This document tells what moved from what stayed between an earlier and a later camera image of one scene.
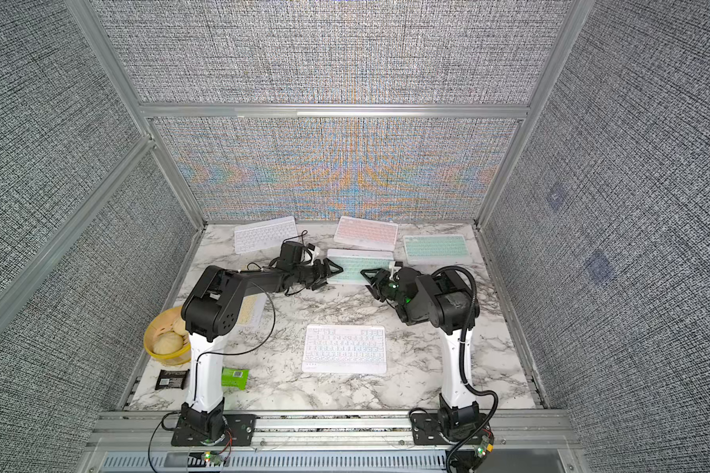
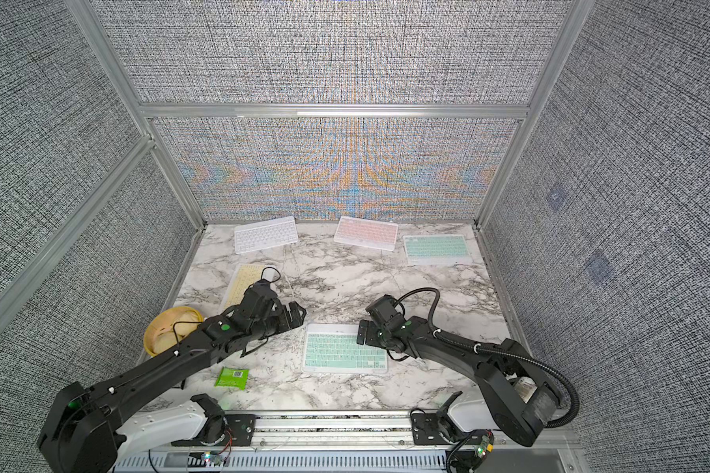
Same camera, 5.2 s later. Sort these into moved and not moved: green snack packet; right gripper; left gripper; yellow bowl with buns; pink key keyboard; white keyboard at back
Moved: right gripper; left gripper
Not moved: pink key keyboard; white keyboard at back; green snack packet; yellow bowl with buns
